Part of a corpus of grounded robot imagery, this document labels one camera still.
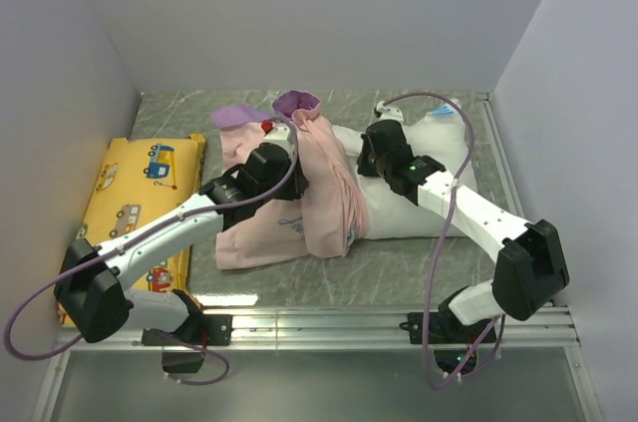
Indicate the aluminium front rail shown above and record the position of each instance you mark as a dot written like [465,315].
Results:
[311,364]

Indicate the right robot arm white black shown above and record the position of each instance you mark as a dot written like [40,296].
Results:
[530,266]

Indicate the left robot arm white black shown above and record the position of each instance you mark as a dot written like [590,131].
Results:
[97,289]

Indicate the pink pillowcase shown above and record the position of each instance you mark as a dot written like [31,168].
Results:
[327,219]

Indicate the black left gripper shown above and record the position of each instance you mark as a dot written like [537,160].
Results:
[299,184]

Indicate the yellow cartoon car pillow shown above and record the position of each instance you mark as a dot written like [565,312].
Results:
[140,181]

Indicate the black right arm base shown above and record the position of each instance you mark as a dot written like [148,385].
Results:
[428,337]

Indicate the blue white pillow tag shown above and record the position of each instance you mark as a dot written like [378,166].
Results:
[442,111]

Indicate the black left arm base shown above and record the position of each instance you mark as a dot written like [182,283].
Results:
[185,351]

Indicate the aluminium rail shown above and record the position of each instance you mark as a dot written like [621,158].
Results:
[508,182]
[311,364]

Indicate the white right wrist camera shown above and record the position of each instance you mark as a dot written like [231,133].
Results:
[385,111]

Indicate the aluminium right side rail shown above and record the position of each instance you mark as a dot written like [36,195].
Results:
[508,182]

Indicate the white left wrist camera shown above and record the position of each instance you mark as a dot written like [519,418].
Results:
[277,133]

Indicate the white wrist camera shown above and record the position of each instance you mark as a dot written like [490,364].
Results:
[385,111]
[277,133]

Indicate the white pillow insert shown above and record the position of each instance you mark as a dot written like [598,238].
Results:
[393,216]

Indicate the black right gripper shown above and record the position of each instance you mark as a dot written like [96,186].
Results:
[363,167]

